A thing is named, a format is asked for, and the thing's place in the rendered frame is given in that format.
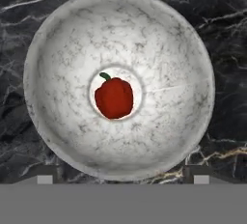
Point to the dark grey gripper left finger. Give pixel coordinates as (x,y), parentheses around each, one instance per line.
(45,174)

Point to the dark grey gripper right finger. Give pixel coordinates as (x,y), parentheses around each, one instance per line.
(201,173)

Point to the red bell pepper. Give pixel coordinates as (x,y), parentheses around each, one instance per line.
(114,100)

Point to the white marble bowl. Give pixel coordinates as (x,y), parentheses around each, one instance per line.
(74,57)

